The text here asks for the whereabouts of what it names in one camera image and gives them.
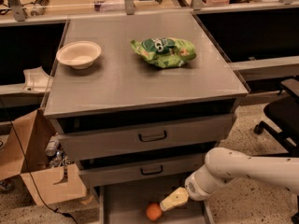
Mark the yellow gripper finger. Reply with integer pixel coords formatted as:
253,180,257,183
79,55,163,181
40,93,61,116
160,188,189,212

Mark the orange can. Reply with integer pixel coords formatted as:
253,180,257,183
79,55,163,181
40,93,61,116
146,203,163,221

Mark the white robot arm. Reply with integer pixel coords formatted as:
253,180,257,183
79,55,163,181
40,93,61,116
159,147,299,212

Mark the grey open bottom drawer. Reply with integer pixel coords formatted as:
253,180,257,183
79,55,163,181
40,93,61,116
99,174,215,224

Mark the grey middle drawer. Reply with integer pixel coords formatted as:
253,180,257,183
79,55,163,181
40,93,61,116
79,152,206,188

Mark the grey metal drawer cabinet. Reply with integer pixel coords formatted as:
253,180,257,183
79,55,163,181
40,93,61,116
42,10,249,224

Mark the grey top drawer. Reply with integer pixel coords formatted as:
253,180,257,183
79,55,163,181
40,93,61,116
59,113,236,161

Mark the silver can in box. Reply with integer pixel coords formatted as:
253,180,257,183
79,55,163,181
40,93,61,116
45,136,59,157

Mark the black office chair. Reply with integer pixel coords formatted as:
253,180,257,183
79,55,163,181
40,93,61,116
253,77,299,224

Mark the green chip bag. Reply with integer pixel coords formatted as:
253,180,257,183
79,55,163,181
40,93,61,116
131,37,196,69

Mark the brown cardboard box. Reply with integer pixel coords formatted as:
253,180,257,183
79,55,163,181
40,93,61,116
0,109,87,205

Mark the white paper bowl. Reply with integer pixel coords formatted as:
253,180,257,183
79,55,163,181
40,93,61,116
56,41,102,69

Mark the small purple object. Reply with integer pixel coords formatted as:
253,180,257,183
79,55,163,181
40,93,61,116
93,1,103,11

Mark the black floor cable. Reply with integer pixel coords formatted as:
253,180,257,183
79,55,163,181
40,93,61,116
0,100,79,224

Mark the white plastic bracket part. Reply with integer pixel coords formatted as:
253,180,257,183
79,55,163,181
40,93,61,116
22,66,53,93

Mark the left metal shelf post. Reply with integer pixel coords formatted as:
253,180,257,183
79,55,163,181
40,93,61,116
7,0,27,21

